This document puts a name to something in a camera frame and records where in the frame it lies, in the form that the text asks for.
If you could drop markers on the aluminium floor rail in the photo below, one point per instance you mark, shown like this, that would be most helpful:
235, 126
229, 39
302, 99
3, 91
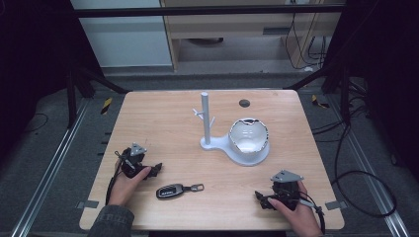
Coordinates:
46, 171
369, 168

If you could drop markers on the person's right hand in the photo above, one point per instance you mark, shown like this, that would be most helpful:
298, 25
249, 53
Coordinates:
301, 219

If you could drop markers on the yellow black striped tape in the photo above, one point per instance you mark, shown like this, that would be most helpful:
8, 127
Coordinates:
318, 102
106, 105

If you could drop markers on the round grey table grommet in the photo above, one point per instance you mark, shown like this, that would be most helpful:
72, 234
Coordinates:
244, 103

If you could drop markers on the black car key with clip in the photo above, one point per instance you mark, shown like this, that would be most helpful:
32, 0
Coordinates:
171, 191

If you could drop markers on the white bowl with silver rim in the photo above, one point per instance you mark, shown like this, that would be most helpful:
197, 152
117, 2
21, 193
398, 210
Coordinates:
247, 138

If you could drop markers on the light wooden shelf unit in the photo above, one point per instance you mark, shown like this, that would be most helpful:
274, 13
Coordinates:
230, 24

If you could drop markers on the person's left hand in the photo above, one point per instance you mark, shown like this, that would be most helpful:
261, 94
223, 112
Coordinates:
126, 187

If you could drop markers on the white cabinet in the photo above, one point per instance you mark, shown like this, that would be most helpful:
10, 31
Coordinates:
125, 36

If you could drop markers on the white key stand with tray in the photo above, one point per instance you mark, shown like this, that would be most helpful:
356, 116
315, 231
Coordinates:
210, 142

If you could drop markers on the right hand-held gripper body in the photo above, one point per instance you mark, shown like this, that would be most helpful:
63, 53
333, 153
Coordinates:
286, 191

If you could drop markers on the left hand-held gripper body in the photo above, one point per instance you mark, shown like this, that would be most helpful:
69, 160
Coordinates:
131, 161

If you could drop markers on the black metal stand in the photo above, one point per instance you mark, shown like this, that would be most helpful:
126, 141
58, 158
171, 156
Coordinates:
70, 98
344, 89

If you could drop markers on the black horizontal frame bar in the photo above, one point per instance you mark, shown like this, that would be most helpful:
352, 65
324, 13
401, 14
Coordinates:
197, 12

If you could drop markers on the grey table edge bracket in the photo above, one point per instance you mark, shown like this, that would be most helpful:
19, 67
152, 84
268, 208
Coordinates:
87, 204
336, 205

